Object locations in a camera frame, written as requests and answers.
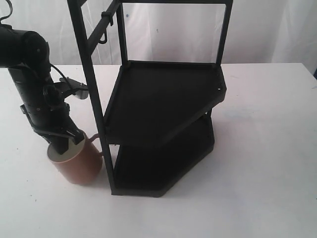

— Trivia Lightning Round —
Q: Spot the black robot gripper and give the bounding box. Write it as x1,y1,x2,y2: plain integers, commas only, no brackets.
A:
20,98,83,154

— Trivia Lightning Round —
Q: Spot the pink ceramic mug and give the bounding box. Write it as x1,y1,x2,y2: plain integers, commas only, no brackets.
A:
47,134,103,185

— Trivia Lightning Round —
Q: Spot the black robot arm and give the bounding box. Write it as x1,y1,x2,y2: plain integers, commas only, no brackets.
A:
0,24,89,154

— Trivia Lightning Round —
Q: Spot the black metal hook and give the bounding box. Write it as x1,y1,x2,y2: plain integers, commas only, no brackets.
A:
99,11,113,45

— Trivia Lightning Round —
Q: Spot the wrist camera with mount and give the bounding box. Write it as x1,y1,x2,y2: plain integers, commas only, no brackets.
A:
53,77,89,100

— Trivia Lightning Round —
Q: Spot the black cable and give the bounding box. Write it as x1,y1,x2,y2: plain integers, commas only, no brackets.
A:
0,0,15,25

